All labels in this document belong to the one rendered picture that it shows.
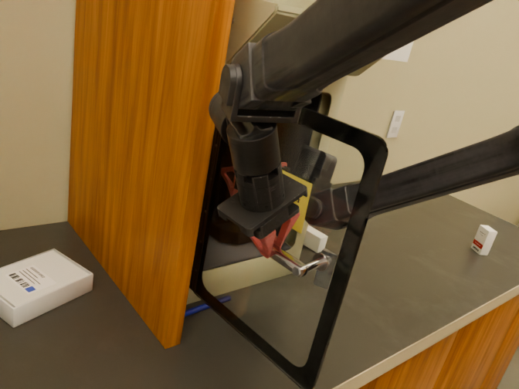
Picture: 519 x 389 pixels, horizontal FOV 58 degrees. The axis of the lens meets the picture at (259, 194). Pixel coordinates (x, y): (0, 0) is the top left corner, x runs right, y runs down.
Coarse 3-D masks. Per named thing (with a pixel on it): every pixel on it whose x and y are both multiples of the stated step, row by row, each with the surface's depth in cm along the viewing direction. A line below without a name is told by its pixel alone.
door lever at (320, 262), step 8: (256, 248) 66; (272, 248) 64; (280, 248) 64; (272, 256) 64; (280, 256) 63; (288, 256) 62; (320, 256) 64; (280, 264) 63; (288, 264) 62; (296, 264) 61; (304, 264) 61; (312, 264) 62; (320, 264) 63; (296, 272) 61; (304, 272) 61
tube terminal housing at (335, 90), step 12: (264, 0) 74; (276, 0) 75; (288, 0) 77; (300, 0) 78; (312, 0) 80; (336, 84) 92; (324, 96) 96; (336, 96) 94; (324, 108) 97; (336, 108) 95; (192, 300) 92
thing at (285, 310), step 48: (288, 144) 65; (336, 144) 60; (384, 144) 55; (336, 192) 61; (240, 240) 76; (288, 240) 68; (336, 240) 62; (240, 288) 77; (288, 288) 69; (336, 288) 63; (288, 336) 71
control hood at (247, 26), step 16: (240, 0) 67; (256, 0) 65; (240, 16) 68; (256, 16) 65; (272, 16) 63; (288, 16) 64; (240, 32) 68; (256, 32) 66; (240, 48) 68; (368, 64) 88
